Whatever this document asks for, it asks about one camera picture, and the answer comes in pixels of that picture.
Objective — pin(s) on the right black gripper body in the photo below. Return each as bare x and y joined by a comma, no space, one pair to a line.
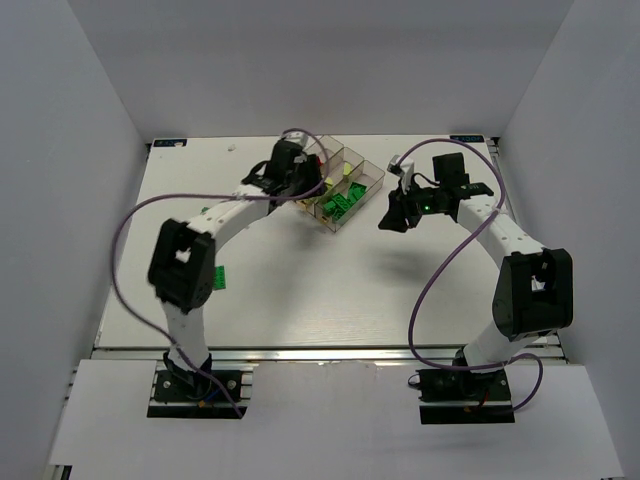
405,209

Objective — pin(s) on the right blue label sticker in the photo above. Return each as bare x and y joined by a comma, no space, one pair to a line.
468,138

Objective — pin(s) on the far clear plastic bin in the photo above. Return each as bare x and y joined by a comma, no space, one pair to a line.
325,146

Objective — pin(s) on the middle clear plastic bin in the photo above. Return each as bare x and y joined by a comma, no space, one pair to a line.
341,190

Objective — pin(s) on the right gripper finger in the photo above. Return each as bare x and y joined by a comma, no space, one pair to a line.
397,196
394,219

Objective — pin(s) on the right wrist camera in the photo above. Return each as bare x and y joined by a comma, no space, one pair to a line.
403,170

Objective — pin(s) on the near clear plastic bin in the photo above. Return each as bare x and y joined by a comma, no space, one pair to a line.
372,177

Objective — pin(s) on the aluminium front rail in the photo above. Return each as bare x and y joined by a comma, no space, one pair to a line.
546,351

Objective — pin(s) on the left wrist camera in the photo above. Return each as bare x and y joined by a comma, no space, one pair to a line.
296,137

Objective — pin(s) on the left blue label sticker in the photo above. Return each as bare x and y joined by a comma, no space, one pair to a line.
169,143

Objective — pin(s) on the green lego from stack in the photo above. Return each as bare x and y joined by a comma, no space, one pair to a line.
354,199

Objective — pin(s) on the clear plastic bin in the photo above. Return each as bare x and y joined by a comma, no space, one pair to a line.
372,177
325,146
341,190

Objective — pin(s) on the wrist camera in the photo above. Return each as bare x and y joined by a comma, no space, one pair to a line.
403,170
296,137

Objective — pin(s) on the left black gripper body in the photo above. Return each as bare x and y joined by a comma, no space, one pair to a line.
310,179

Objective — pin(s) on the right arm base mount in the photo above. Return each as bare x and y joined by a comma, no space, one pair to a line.
462,398

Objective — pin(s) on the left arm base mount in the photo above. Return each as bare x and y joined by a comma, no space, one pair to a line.
184,394

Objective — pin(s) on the blue label sticker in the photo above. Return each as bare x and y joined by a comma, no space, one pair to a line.
468,138
169,143

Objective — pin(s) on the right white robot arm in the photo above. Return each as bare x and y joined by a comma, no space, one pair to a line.
533,296

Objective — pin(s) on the long green lego brick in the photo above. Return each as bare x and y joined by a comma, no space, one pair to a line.
219,278

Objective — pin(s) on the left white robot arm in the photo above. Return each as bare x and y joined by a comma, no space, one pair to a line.
182,269

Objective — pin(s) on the green lego brick bottom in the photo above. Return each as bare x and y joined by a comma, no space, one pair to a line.
332,210

